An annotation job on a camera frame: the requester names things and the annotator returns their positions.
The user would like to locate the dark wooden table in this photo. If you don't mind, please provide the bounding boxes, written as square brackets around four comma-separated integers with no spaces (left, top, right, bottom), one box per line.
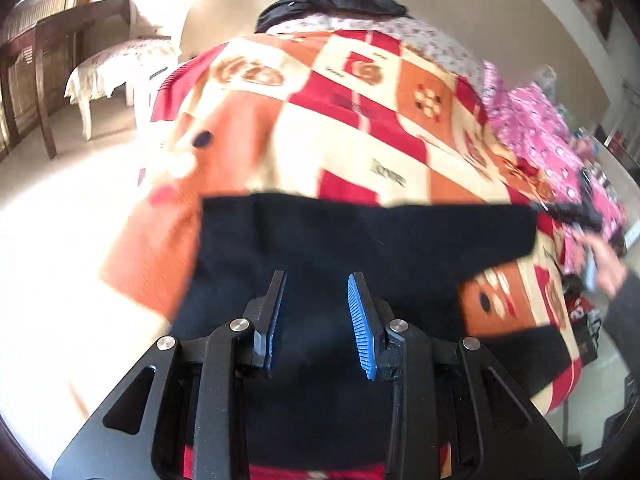
[0,0,132,161]

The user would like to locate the black pants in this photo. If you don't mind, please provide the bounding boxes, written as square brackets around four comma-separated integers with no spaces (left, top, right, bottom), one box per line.
[170,192,583,468]

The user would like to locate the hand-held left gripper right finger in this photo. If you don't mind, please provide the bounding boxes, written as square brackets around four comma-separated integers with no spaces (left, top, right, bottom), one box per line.
[347,272,581,480]

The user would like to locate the rose checkered printed blanket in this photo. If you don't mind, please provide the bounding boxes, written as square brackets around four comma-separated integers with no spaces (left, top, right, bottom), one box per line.
[100,30,586,480]

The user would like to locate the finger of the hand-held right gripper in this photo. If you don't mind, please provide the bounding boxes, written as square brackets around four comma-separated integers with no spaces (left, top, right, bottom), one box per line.
[532,199,606,233]

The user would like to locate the red bag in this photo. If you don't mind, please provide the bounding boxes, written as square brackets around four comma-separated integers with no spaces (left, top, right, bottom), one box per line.
[564,287,601,363]

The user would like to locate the black jacket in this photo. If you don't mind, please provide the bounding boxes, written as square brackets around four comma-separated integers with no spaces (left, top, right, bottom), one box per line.
[255,0,408,33]

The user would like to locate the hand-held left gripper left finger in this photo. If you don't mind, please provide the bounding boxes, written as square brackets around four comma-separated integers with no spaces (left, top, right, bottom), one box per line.
[51,270,288,480]

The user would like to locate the pink printed quilt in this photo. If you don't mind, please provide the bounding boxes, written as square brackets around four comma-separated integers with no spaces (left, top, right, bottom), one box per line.
[482,62,628,271]

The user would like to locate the floral bed sheet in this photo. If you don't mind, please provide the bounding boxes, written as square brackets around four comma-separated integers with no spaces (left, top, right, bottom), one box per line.
[270,12,496,111]

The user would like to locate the person's right hand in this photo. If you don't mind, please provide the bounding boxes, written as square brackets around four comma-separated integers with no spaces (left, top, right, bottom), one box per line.
[580,232,629,303]

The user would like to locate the white chair with cushion cover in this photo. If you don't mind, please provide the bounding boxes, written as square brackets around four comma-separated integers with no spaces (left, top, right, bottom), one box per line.
[64,0,206,141]

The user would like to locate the person's right forearm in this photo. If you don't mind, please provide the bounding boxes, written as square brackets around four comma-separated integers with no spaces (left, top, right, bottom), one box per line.
[602,267,640,366]

